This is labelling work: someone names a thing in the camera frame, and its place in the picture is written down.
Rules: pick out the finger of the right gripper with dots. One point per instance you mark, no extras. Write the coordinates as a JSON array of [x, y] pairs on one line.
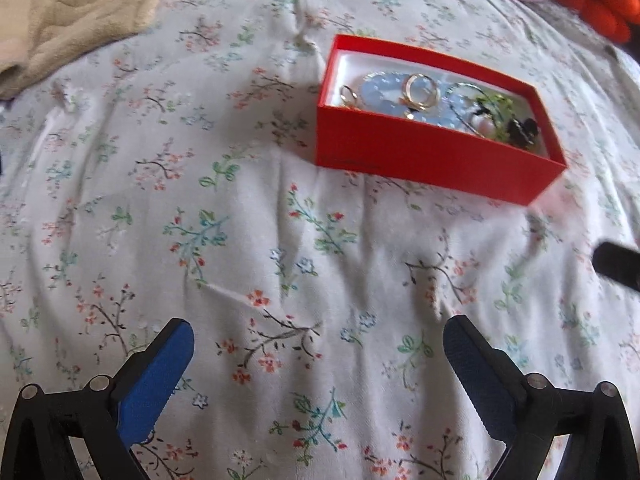
[[618, 263]]

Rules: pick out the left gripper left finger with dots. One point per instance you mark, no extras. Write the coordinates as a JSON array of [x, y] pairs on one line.
[[110, 414]]

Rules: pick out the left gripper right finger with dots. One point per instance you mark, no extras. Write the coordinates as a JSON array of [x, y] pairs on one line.
[[526, 413]]

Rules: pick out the red cardboard jewelry box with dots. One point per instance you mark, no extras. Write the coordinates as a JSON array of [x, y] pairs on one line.
[[397, 147]]

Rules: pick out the floral white bed sheet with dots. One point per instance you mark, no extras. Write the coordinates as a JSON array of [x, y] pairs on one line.
[[172, 175]]

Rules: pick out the beige fleece blanket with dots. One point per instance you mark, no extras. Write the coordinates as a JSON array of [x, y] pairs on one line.
[[40, 36]]

